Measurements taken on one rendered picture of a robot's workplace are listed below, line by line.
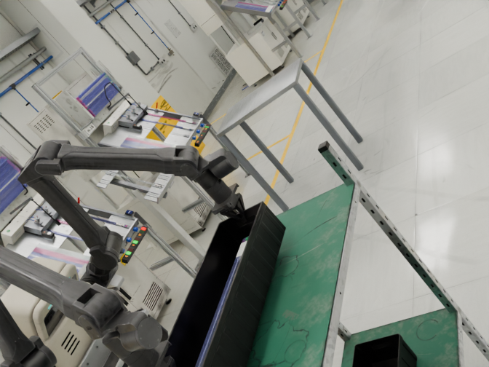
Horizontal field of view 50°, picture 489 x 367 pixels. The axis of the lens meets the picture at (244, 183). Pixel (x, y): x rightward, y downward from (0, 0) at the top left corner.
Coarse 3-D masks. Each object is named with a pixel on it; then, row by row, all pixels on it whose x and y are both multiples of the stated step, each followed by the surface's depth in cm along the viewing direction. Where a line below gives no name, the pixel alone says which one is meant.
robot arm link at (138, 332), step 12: (120, 300) 106; (120, 312) 106; (132, 312) 102; (144, 312) 100; (84, 324) 101; (108, 324) 103; (120, 324) 99; (132, 324) 97; (144, 324) 99; (156, 324) 101; (96, 336) 102; (120, 336) 101; (132, 336) 98; (144, 336) 98; (156, 336) 100; (132, 348) 100; (144, 348) 98
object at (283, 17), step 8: (256, 0) 856; (264, 0) 847; (288, 0) 859; (296, 0) 886; (304, 0) 830; (296, 8) 871; (304, 8) 899; (272, 16) 864; (280, 16) 860; (288, 16) 857; (304, 16) 884; (280, 24) 868; (288, 24) 865; (296, 24) 861; (288, 32) 873
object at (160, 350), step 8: (160, 344) 111; (168, 344) 110; (136, 352) 104; (144, 352) 105; (152, 352) 106; (160, 352) 108; (128, 360) 104; (136, 360) 104; (144, 360) 105; (152, 360) 106; (160, 360) 107
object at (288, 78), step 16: (304, 64) 380; (272, 80) 386; (288, 80) 356; (256, 96) 382; (272, 96) 353; (304, 96) 349; (240, 112) 379; (256, 112) 361; (320, 112) 355; (336, 112) 395; (224, 128) 375; (352, 128) 400; (224, 144) 379; (256, 144) 422; (240, 160) 384; (272, 160) 427; (352, 160) 368; (256, 176) 389; (288, 176) 433; (272, 192) 394; (288, 208) 402
